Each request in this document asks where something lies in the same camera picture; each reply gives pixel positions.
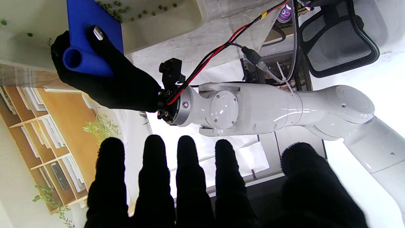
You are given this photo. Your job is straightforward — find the black flat panel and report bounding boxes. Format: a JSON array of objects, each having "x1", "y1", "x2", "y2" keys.
[{"x1": 206, "y1": 173, "x2": 329, "y2": 228}]

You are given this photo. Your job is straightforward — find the cream plastic baking tray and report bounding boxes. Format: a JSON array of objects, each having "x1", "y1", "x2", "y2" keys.
[{"x1": 0, "y1": 0, "x2": 208, "y2": 68}]

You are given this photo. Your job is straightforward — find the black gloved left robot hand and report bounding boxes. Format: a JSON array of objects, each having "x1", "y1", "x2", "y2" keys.
[{"x1": 51, "y1": 25, "x2": 163, "y2": 113}]

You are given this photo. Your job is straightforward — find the blue plastic scraper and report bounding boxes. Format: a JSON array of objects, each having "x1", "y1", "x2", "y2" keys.
[{"x1": 62, "y1": 0, "x2": 124, "y2": 77}]

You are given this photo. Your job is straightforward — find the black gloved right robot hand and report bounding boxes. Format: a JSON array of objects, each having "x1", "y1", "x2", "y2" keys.
[{"x1": 84, "y1": 135, "x2": 369, "y2": 228}]

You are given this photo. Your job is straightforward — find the small purple container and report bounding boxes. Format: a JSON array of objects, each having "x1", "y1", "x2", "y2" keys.
[{"x1": 277, "y1": 3, "x2": 293, "y2": 23}]

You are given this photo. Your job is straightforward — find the printed room backdrop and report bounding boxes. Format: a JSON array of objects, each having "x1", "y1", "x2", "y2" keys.
[{"x1": 0, "y1": 63, "x2": 149, "y2": 228}]

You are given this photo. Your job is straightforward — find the scattered green beans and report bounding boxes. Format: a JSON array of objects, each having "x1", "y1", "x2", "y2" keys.
[{"x1": 0, "y1": 0, "x2": 179, "y2": 37}]

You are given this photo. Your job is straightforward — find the black mesh office chair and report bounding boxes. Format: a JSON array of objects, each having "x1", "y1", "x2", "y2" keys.
[{"x1": 299, "y1": 0, "x2": 380, "y2": 78}]

